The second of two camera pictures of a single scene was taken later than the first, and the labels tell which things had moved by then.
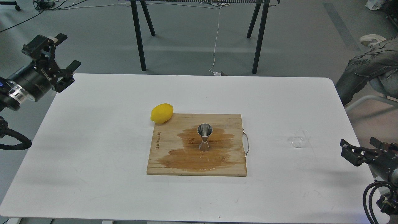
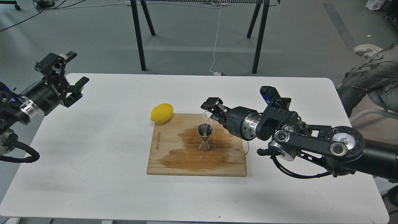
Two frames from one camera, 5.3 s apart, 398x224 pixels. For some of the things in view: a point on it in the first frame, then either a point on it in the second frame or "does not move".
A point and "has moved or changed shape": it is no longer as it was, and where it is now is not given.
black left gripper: [36, 80] -> [44, 95]
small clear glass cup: [301, 137] has moved or changed shape
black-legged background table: [259, 29] does not move
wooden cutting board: [174, 150] does not move
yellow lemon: [161, 113] does not move
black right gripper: [381, 166] -> [242, 122]
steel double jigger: [205, 130] does not move
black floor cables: [43, 5] does not move
